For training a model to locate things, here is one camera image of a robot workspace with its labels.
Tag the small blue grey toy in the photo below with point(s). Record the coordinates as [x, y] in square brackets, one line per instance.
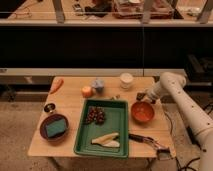
[98, 85]

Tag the orange red bowl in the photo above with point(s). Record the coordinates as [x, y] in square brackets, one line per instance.
[142, 112]

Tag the orange carrot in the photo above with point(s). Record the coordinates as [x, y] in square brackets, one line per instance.
[56, 85]

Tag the small metal cup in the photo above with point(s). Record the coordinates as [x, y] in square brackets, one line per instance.
[50, 108]

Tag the black handled brush tool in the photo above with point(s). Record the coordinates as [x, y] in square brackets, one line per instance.
[162, 152]

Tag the dark purple bowl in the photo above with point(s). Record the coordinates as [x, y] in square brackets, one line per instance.
[48, 120]

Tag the bunch of dark grapes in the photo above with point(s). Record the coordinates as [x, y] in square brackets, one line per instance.
[96, 115]

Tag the green plastic tray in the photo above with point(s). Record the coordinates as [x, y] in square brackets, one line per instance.
[116, 120]

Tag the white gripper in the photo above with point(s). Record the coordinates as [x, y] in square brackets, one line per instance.
[154, 93]

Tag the white cup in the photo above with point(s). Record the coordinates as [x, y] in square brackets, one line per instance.
[126, 80]

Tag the orange fruit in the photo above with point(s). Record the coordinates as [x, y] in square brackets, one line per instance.
[86, 91]

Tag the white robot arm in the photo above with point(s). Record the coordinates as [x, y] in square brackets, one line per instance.
[201, 124]

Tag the teal sponge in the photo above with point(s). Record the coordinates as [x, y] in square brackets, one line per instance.
[56, 127]

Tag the small metal object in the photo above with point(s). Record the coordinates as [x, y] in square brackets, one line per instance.
[115, 97]

